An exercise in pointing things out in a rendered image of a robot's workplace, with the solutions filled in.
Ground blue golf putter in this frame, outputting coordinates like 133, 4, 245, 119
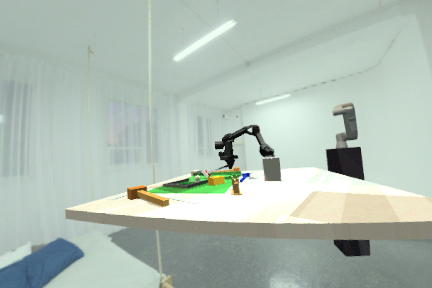
240, 173, 251, 183

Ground green flat mat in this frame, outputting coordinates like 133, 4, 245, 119
148, 174, 242, 194

